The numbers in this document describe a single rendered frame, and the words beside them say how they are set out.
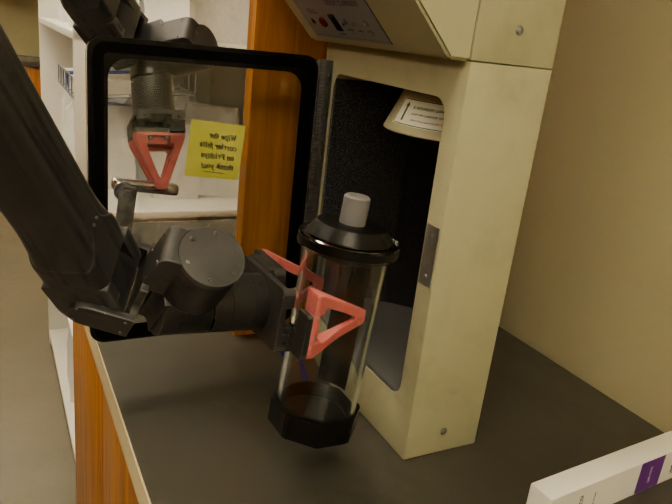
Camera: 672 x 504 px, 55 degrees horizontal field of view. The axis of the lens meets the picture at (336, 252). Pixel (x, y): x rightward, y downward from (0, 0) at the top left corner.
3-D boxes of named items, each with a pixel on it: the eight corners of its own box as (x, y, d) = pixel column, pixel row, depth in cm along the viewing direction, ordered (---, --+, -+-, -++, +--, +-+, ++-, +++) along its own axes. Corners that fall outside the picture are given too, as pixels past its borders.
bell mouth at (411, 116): (463, 125, 95) (470, 86, 93) (551, 149, 80) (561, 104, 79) (358, 120, 87) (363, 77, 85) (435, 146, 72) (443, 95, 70)
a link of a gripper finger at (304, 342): (346, 268, 70) (267, 268, 65) (383, 293, 64) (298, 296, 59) (334, 326, 72) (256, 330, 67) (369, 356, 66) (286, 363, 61)
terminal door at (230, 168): (294, 319, 102) (320, 56, 90) (89, 344, 88) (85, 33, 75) (292, 317, 103) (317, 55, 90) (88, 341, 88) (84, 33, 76)
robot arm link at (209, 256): (91, 239, 62) (62, 319, 57) (117, 172, 53) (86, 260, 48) (211, 278, 66) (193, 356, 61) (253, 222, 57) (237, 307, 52)
